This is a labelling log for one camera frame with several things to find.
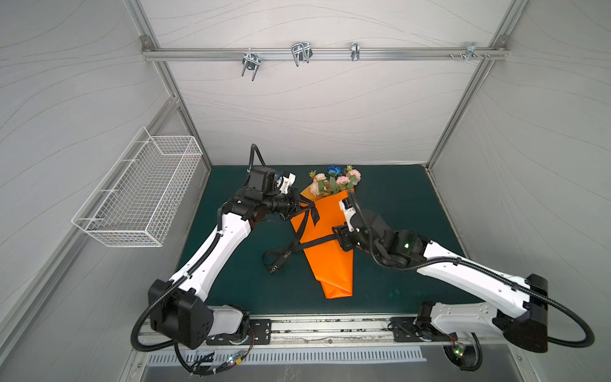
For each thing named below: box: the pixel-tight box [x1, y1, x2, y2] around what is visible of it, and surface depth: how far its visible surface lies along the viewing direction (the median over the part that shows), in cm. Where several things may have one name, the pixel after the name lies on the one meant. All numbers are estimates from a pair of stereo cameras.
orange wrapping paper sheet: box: [290, 186, 355, 300], surface depth 85 cm
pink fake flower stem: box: [335, 165, 362, 190], surface depth 110 cm
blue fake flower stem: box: [326, 164, 343, 177], surface depth 110 cm
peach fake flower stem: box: [309, 172, 327, 197], surface depth 110 cm
